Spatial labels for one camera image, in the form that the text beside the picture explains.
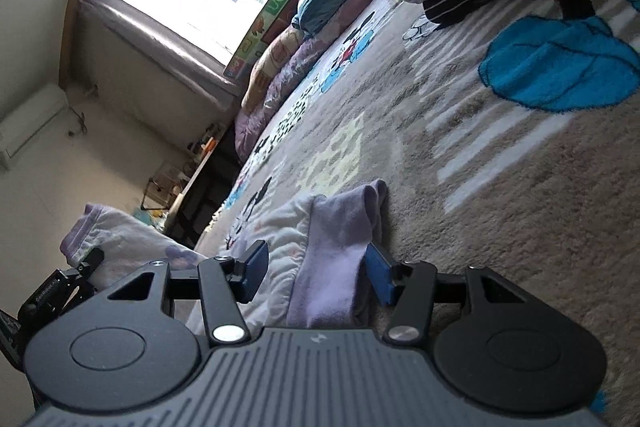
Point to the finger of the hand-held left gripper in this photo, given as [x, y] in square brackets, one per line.
[92, 259]

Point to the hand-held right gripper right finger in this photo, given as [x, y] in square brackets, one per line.
[380, 273]

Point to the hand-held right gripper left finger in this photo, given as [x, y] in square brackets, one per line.
[254, 268]

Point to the dark wooden desk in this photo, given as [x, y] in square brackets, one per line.
[200, 197]

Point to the cartoon printed blanket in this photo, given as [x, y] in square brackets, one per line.
[475, 167]

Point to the white air conditioner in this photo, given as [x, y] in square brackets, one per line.
[30, 127]

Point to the purple floral quilt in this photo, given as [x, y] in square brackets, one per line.
[270, 107]

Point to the cartoon print pillow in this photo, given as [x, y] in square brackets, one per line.
[272, 67]

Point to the grey pink curtain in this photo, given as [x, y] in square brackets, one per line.
[165, 47]

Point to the colourful alphabet foam mat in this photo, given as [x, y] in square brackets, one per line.
[272, 7]

